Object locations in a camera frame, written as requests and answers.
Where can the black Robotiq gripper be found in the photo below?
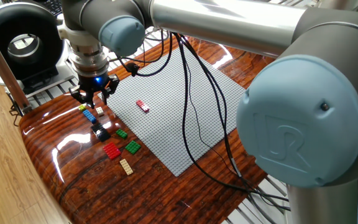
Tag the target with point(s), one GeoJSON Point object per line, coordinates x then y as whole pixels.
{"type": "Point", "coordinates": [93, 83]}

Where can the white Lego brick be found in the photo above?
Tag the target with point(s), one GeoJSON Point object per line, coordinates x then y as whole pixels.
{"type": "Point", "coordinates": [99, 110]}

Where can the red long Lego brick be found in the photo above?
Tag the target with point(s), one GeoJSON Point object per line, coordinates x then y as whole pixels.
{"type": "Point", "coordinates": [142, 106]}

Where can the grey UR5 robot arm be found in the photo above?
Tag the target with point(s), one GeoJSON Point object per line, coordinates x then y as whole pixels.
{"type": "Point", "coordinates": [228, 25]}

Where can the lime green Lego brick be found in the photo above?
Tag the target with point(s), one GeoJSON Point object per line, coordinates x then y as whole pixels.
{"type": "Point", "coordinates": [82, 107]}

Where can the blue Lego brick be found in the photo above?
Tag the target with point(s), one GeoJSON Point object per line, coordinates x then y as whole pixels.
{"type": "Point", "coordinates": [89, 116]}

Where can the dark grey Lego plate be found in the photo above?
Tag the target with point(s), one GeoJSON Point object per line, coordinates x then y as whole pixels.
{"type": "Point", "coordinates": [100, 132]}

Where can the small green Lego brick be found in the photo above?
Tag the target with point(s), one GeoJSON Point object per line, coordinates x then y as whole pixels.
{"type": "Point", "coordinates": [122, 133]}

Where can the red square Lego plate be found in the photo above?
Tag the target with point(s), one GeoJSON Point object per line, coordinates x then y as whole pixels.
{"type": "Point", "coordinates": [112, 151]}

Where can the green square Lego plate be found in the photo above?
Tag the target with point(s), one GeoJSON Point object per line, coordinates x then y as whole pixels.
{"type": "Point", "coordinates": [132, 147]}

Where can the grey Lego baseplate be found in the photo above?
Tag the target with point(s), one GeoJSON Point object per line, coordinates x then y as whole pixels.
{"type": "Point", "coordinates": [172, 118]}

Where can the tan Lego plate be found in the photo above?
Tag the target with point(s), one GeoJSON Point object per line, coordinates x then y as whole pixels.
{"type": "Point", "coordinates": [126, 166]}

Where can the black keyboard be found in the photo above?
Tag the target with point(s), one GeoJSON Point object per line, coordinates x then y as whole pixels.
{"type": "Point", "coordinates": [53, 7]}

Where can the brown wooden pole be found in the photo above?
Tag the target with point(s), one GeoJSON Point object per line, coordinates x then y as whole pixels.
{"type": "Point", "coordinates": [2, 65]}

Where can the glossy wood-grain mat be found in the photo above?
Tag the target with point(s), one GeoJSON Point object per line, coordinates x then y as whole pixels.
{"type": "Point", "coordinates": [166, 199]}

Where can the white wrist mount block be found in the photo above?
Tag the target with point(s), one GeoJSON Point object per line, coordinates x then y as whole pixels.
{"type": "Point", "coordinates": [79, 35]}

